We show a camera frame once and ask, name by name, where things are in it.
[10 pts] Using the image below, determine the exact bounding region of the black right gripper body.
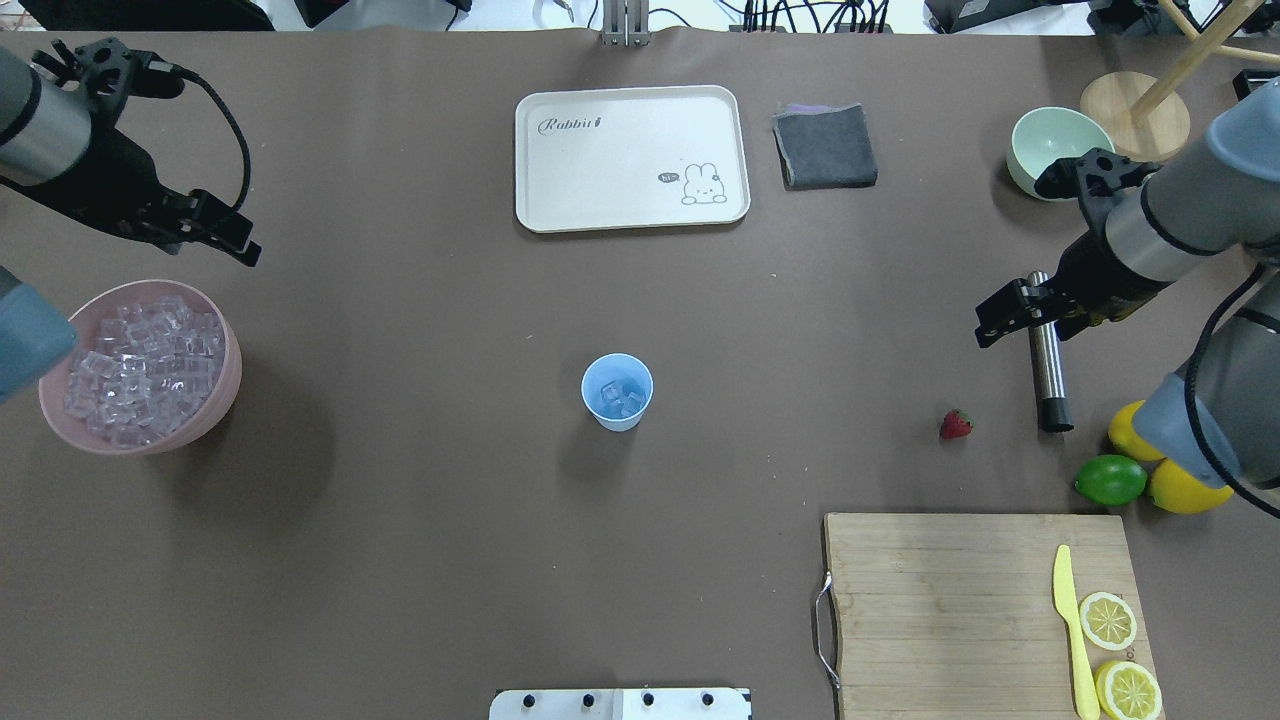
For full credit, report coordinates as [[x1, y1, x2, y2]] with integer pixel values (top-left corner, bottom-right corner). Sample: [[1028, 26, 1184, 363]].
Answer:
[[1034, 149, 1171, 341]]

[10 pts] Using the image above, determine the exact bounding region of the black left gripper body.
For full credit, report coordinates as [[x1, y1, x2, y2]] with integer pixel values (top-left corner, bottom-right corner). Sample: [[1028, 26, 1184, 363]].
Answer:
[[1, 38, 193, 241]]

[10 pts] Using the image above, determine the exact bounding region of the red strawberry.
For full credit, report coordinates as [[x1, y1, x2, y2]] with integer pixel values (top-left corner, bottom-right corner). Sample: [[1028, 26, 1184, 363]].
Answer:
[[940, 407, 974, 439]]

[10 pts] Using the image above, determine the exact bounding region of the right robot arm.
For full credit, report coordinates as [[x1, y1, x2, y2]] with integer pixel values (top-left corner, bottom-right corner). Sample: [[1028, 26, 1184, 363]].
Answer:
[[975, 81, 1279, 514]]

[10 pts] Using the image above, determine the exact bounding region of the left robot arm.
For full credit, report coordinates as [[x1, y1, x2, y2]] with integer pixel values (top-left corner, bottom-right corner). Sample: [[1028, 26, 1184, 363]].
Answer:
[[1, 37, 261, 266]]

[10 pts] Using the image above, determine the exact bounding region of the clear ice cubes pile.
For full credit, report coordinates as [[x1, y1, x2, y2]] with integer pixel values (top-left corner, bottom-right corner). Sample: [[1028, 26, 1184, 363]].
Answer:
[[61, 293, 229, 450]]

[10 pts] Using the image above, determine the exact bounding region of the wooden cup stand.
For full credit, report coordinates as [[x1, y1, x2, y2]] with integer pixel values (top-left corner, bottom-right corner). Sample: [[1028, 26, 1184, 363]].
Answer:
[[1080, 1, 1279, 161]]

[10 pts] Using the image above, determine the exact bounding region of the light blue cup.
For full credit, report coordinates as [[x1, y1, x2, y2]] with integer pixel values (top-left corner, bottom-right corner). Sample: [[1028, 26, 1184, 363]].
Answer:
[[580, 354, 654, 432]]

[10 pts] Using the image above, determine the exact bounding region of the steel muddler black tip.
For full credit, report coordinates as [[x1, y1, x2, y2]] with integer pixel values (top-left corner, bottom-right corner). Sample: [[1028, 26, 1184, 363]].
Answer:
[[1028, 322, 1075, 434]]

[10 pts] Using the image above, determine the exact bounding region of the pink bowl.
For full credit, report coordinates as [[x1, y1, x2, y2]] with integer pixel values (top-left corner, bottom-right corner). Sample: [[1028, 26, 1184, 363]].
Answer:
[[38, 279, 243, 456]]

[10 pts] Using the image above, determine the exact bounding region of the upper yellow lemon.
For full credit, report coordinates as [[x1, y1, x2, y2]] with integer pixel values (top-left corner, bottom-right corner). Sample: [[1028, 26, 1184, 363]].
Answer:
[[1107, 400, 1166, 462]]

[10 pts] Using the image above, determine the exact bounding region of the yellow lemon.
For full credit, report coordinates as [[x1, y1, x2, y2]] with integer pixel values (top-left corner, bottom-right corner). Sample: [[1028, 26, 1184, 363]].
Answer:
[[1107, 400, 1166, 462], [1146, 459, 1235, 514]]

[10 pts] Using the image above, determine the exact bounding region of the light green bowl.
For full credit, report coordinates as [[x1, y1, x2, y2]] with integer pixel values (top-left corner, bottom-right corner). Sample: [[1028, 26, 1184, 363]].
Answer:
[[1006, 108, 1116, 202]]

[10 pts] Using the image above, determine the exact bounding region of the green lime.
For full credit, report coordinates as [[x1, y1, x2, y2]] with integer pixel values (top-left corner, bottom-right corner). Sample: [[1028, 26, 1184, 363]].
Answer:
[[1073, 454, 1149, 507]]

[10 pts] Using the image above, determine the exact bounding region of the lower yellow lemon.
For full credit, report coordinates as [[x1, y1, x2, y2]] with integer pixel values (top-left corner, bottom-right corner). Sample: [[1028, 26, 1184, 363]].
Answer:
[[1146, 459, 1235, 514]]

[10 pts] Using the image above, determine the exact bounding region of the grey folded cloth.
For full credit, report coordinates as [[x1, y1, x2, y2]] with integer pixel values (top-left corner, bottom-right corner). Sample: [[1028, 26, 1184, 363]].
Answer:
[[772, 102, 879, 190]]

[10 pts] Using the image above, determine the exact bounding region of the bamboo cutting board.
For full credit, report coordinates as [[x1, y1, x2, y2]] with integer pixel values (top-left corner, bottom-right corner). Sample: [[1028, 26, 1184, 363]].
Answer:
[[820, 512, 1142, 719]]

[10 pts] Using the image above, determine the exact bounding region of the upper lemon slice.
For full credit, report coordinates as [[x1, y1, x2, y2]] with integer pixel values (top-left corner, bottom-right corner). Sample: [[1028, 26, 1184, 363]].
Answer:
[[1078, 591, 1139, 652]]

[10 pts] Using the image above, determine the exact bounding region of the lemon slice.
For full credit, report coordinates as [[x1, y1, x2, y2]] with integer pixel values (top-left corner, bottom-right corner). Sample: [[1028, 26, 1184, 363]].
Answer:
[[1078, 591, 1139, 652], [1094, 660, 1164, 719]]

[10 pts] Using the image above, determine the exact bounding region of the yellow plastic knife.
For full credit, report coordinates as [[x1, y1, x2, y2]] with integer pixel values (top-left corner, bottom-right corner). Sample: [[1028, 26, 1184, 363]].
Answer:
[[1051, 544, 1101, 719]]

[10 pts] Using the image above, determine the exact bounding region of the lower lemon slice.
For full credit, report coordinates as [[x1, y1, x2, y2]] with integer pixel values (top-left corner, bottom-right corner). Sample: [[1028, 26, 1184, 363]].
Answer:
[[1094, 660, 1164, 719]]

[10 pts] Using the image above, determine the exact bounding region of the cream rabbit tray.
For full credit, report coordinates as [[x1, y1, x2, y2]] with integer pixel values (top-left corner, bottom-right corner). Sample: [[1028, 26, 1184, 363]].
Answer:
[[515, 85, 751, 234]]

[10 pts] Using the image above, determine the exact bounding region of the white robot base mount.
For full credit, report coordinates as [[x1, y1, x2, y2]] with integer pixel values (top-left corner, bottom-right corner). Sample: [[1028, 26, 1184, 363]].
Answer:
[[488, 687, 754, 719]]

